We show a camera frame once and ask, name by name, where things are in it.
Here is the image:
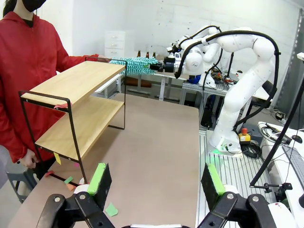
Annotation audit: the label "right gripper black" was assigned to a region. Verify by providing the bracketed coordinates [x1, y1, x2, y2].
[150, 61, 176, 74]

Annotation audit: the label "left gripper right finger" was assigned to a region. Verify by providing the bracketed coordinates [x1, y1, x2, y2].
[197, 163, 277, 228]

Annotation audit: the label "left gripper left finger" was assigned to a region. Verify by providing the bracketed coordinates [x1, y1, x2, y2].
[35, 162, 114, 228]

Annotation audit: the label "teal microfibre duster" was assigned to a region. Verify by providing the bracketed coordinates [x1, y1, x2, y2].
[109, 56, 159, 76]

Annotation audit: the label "black-frame two-tier wooden shelf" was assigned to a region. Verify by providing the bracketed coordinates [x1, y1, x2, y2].
[18, 56, 127, 185]

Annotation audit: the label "person's right forearm red sleeve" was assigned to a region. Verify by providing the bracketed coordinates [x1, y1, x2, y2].
[4, 123, 30, 164]

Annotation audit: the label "person's left forearm red sleeve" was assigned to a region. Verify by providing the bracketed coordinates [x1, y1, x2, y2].
[68, 54, 99, 64]

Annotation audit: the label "person's left hand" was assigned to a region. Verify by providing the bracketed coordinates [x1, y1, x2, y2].
[96, 54, 112, 63]

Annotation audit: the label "person's right hand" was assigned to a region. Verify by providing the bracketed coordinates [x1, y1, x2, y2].
[19, 149, 39, 169]

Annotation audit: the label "white side table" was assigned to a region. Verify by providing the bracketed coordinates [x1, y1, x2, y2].
[94, 71, 188, 102]

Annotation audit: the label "wide green paper scrap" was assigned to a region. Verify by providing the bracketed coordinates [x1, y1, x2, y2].
[105, 202, 119, 217]

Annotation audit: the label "aluminium profile table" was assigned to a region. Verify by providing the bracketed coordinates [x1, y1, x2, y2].
[181, 80, 230, 114]

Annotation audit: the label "white drawer cabinet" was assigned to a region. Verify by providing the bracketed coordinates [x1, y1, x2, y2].
[104, 30, 126, 59]

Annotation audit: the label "yellow emergency stop box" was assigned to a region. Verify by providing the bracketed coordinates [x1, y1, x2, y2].
[238, 128, 252, 144]

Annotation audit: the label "white computer desk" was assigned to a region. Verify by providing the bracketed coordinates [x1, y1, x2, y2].
[257, 121, 304, 228]

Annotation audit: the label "grey computer keyboard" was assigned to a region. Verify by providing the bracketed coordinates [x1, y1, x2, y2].
[281, 145, 304, 190]

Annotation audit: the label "grey plastic stool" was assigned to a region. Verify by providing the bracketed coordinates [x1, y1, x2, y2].
[6, 167, 38, 204]

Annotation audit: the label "person in red jacket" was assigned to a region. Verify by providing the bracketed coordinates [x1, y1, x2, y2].
[0, 0, 100, 164]

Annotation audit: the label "black face mask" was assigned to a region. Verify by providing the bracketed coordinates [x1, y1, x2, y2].
[22, 0, 47, 12]

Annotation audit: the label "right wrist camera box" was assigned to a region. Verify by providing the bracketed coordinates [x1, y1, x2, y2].
[166, 45, 182, 60]

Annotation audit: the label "coiled black cables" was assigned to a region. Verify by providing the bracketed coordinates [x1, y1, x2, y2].
[241, 142, 262, 159]

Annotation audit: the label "black camera stand pole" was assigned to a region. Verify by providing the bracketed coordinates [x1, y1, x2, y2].
[249, 71, 304, 194]

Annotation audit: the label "black cable hose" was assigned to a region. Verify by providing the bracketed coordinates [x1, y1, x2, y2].
[174, 25, 282, 133]

